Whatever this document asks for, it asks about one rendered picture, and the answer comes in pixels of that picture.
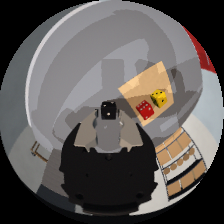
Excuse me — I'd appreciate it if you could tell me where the black die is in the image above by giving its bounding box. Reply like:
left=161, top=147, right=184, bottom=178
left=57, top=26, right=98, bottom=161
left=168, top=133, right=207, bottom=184
left=101, top=102, right=116, bottom=120

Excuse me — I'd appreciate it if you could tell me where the red die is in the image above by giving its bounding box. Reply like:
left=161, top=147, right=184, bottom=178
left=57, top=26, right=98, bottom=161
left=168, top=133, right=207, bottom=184
left=136, top=100, right=154, bottom=120

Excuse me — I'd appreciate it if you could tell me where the tan mat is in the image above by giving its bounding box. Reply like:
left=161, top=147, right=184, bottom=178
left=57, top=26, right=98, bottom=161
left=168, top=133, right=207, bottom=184
left=118, top=61, right=174, bottom=126

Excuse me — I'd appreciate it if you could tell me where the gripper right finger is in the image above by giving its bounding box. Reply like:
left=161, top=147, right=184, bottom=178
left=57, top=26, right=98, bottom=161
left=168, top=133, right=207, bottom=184
left=118, top=109, right=159, bottom=172

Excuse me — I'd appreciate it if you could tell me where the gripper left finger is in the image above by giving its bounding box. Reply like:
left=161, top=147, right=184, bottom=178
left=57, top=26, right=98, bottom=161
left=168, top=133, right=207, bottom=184
left=59, top=109, right=98, bottom=173

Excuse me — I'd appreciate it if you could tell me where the yellow die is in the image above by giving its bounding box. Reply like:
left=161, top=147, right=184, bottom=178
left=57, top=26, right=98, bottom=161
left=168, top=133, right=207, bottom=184
left=150, top=89, right=167, bottom=108

